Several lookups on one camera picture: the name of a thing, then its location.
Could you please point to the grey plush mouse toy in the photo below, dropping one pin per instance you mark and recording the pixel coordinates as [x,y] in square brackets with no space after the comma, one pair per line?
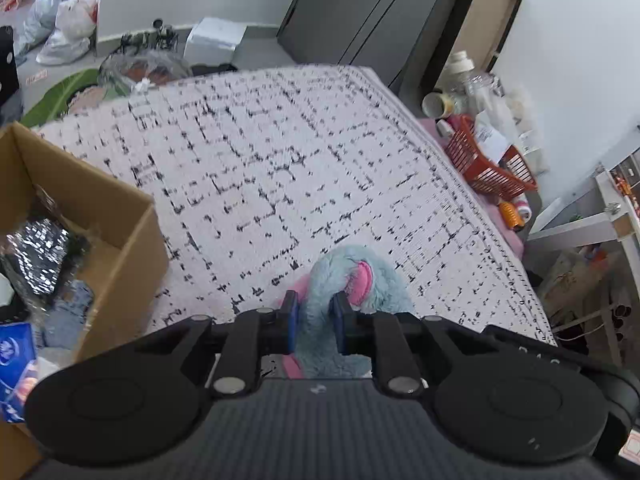
[348,281]

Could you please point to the blue tissue packet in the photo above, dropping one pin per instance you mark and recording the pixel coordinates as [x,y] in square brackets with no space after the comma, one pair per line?
[18,370]

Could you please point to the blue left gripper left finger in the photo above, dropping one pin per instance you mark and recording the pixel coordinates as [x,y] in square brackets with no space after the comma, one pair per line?
[289,314]

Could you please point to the patterned white bed cover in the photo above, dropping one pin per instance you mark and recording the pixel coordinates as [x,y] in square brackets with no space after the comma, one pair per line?
[256,175]

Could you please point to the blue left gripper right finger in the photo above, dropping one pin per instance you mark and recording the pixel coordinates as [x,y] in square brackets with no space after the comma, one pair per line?
[340,310]

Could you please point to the denim rabbit soft toy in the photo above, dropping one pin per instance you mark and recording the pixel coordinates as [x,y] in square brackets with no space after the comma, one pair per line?
[67,318]

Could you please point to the red plastic basket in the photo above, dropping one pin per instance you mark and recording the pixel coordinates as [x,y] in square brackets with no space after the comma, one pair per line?
[507,179]

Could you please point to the cardboard box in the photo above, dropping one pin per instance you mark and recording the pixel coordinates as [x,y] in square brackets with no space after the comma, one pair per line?
[127,258]

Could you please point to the white box on floor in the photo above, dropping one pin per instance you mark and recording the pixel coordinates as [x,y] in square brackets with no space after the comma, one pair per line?
[213,42]

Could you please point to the grey plastic bag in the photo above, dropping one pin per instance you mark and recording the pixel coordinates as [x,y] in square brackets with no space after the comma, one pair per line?
[38,25]

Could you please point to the white plastic bag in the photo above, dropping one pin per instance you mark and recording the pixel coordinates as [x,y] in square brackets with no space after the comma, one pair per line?
[76,19]

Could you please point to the clear plastic bottle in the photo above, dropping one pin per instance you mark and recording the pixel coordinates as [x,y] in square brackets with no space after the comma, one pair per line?
[479,88]

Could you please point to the black sparkly item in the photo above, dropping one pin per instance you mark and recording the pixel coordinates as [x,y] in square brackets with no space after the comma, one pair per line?
[40,258]

